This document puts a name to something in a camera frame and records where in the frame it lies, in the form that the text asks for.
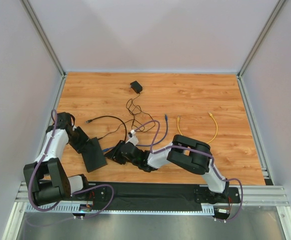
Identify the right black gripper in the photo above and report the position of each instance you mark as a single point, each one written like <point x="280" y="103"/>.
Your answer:
<point x="120" y="152"/>

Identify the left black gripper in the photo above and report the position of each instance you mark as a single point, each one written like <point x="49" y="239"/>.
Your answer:
<point x="84" y="144"/>

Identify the black network switch box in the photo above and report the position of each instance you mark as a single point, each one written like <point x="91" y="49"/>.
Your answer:
<point x="93" y="155"/>

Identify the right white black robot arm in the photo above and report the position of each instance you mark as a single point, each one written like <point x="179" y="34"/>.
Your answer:
<point x="189" y="154"/>

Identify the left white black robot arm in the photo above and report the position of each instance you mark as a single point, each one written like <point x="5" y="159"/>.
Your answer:
<point x="46" y="180"/>

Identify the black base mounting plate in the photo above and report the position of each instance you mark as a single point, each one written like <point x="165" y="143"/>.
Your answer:
<point x="183" y="203"/>

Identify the black power adapter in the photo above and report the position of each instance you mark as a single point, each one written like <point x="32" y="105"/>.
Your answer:
<point x="136" y="87"/>

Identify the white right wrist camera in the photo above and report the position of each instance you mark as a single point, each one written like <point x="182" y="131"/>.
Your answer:
<point x="132" y="138"/>

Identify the right aluminium frame post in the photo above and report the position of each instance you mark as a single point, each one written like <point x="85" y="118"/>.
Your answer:
<point x="262" y="36"/>

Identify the aluminium frame post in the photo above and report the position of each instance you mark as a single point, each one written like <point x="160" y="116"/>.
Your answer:
<point x="42" y="35"/>
<point x="262" y="36"/>

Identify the left aluminium frame post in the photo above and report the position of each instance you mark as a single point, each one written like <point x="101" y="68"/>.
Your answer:
<point x="42" y="35"/>

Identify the front aluminium frame rail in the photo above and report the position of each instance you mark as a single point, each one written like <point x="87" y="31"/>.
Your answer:
<point x="251" y="195"/>

